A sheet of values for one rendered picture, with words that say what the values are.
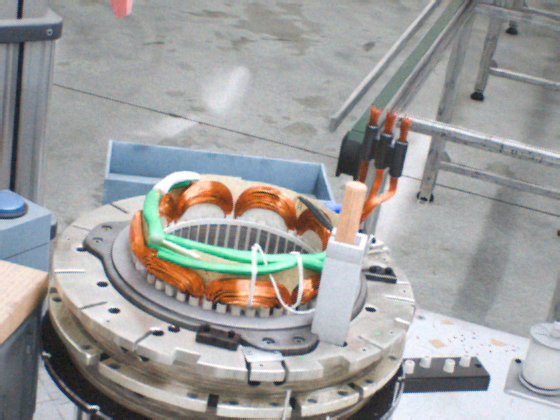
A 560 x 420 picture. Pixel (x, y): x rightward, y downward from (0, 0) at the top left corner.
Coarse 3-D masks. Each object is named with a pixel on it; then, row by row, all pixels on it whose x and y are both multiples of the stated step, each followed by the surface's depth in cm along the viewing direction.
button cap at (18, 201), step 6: (0, 192) 125; (6, 192) 125; (0, 198) 124; (6, 198) 124; (12, 198) 124; (18, 198) 125; (0, 204) 123; (6, 204) 123; (12, 204) 123; (18, 204) 123; (0, 210) 122; (6, 210) 122; (12, 210) 123; (18, 210) 123
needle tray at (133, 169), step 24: (120, 144) 137; (144, 144) 137; (120, 168) 138; (144, 168) 138; (168, 168) 139; (192, 168) 139; (216, 168) 139; (240, 168) 139; (264, 168) 140; (288, 168) 140; (312, 168) 140; (120, 192) 128; (144, 192) 128; (312, 192) 142
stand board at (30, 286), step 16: (0, 272) 106; (16, 272) 107; (32, 272) 107; (0, 288) 104; (16, 288) 104; (32, 288) 105; (0, 304) 101; (16, 304) 102; (32, 304) 105; (0, 320) 99; (16, 320) 102; (0, 336) 99
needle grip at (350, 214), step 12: (348, 192) 93; (360, 192) 93; (348, 204) 94; (360, 204) 94; (348, 216) 94; (360, 216) 94; (336, 228) 95; (348, 228) 94; (336, 240) 95; (348, 240) 95
